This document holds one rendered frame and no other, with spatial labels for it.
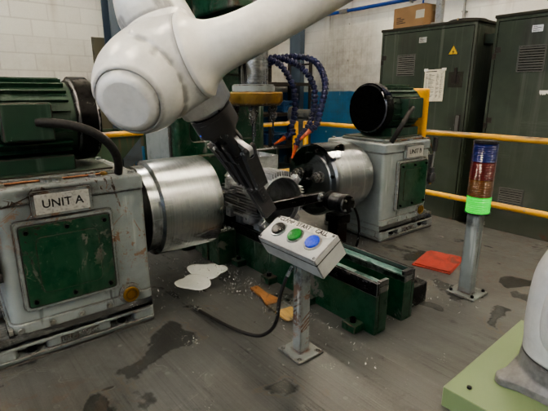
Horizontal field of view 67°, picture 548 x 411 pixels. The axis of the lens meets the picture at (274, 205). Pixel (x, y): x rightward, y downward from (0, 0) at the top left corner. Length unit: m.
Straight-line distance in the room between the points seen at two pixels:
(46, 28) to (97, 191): 5.48
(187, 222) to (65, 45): 5.46
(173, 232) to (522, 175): 3.49
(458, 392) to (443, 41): 3.89
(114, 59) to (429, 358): 0.81
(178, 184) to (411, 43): 3.82
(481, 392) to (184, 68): 0.70
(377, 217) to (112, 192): 0.96
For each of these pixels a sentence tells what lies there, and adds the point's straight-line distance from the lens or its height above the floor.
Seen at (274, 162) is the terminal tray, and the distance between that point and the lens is 1.31.
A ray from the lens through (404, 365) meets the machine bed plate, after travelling 0.94.
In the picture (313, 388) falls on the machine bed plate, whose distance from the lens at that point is 0.85.
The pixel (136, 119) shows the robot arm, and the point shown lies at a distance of 0.48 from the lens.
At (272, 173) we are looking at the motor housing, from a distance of 1.22.
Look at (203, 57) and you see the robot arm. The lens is 0.50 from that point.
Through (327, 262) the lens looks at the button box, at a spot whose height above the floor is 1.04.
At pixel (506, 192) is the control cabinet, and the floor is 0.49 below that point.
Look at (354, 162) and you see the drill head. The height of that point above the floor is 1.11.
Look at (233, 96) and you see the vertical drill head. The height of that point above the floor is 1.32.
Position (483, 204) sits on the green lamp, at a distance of 1.18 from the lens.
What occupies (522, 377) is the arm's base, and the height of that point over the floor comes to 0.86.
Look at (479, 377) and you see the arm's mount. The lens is 0.89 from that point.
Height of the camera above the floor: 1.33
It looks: 15 degrees down
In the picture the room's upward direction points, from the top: straight up
